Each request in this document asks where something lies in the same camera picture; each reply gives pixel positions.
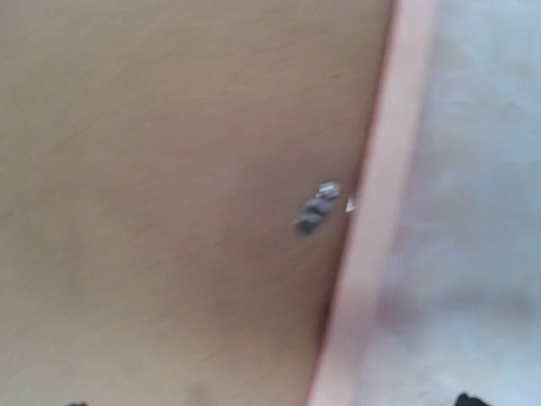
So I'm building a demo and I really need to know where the brown cardboard backing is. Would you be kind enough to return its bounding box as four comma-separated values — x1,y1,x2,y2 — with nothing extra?
1,1,391,405

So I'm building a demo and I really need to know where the red wooden picture frame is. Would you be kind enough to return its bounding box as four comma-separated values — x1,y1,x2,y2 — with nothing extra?
305,0,437,405

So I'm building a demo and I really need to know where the silver right turn clip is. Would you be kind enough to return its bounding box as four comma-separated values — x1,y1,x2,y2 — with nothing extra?
294,181,342,235

